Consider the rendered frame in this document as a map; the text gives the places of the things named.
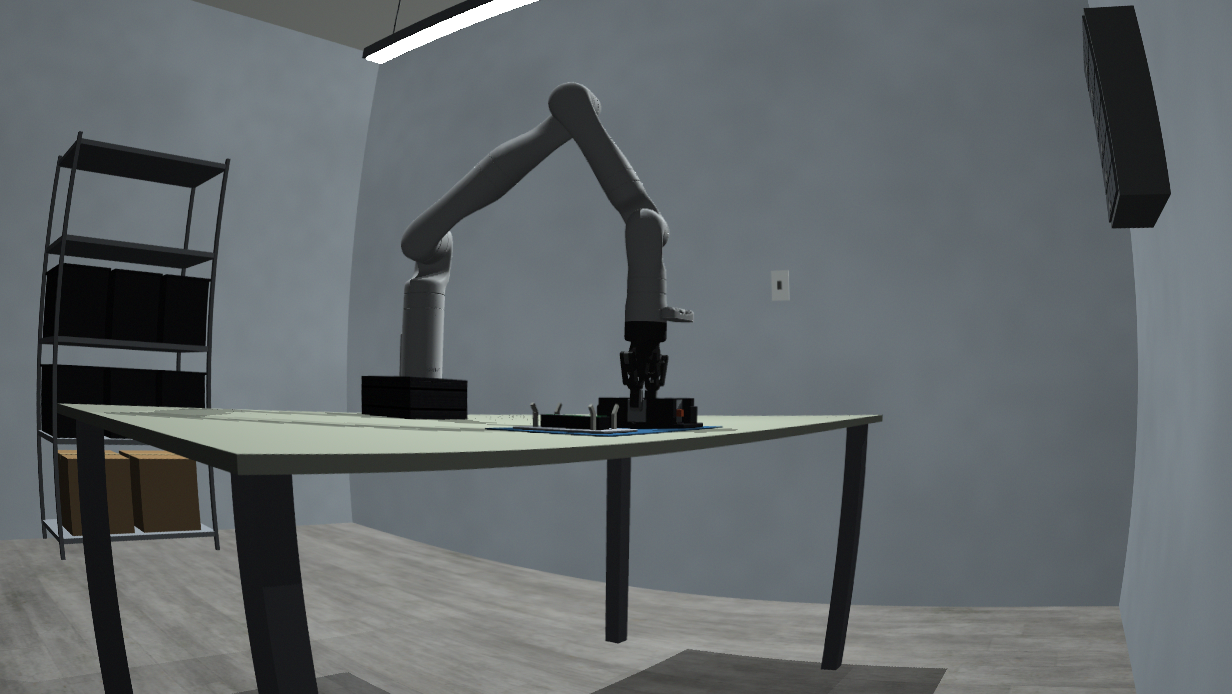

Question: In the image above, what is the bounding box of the blue flat plate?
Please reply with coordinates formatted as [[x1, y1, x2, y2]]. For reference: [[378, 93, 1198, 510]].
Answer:
[[485, 397, 722, 438]]

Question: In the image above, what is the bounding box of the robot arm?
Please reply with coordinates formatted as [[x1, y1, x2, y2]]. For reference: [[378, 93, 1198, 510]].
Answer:
[[399, 83, 694, 378]]

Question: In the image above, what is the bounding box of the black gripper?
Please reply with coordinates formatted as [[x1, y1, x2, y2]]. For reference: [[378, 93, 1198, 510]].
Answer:
[[620, 320, 668, 410]]

